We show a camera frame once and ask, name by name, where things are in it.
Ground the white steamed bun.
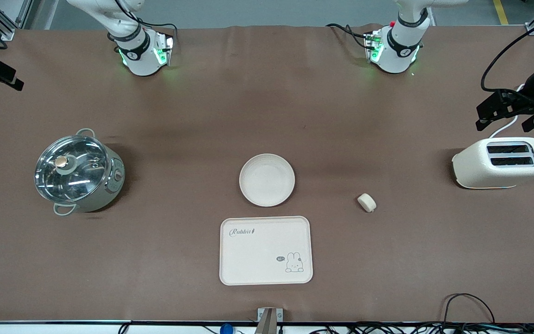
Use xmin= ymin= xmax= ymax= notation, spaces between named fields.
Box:
xmin=357 ymin=193 xmax=377 ymax=213

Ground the cream round plate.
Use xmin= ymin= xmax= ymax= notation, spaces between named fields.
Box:
xmin=239 ymin=154 xmax=296 ymax=207

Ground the lit left arm base board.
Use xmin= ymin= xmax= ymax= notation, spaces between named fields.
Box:
xmin=364 ymin=32 xmax=383 ymax=64

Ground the lit right arm base board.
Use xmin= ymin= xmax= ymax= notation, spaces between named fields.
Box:
xmin=153 ymin=32 xmax=175 ymax=66

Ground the cream rabbit print tray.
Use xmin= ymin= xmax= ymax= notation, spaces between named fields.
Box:
xmin=219 ymin=216 xmax=313 ymax=286

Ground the cream two-slot toaster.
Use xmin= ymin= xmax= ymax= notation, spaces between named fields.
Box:
xmin=451 ymin=137 xmax=534 ymax=189

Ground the glass pot lid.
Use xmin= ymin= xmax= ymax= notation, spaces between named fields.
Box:
xmin=34 ymin=135 xmax=109 ymax=203

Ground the steel pot with glass lid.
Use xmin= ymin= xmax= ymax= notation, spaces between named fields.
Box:
xmin=35 ymin=128 xmax=126 ymax=217

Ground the white toaster power cable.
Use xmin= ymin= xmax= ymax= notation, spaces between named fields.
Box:
xmin=489 ymin=83 xmax=527 ymax=140

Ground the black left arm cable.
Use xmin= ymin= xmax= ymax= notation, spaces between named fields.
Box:
xmin=480 ymin=9 xmax=534 ymax=93

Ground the black left base cable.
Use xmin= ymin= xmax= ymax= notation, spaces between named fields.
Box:
xmin=326 ymin=23 xmax=370 ymax=50

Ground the black looped cable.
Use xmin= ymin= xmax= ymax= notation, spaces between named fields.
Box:
xmin=442 ymin=293 xmax=496 ymax=325

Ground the black cable bundle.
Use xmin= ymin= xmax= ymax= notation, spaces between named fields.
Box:
xmin=313 ymin=321 xmax=534 ymax=334

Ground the grey metal bracket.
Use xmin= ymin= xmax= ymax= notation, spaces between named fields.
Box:
xmin=257 ymin=308 xmax=283 ymax=334

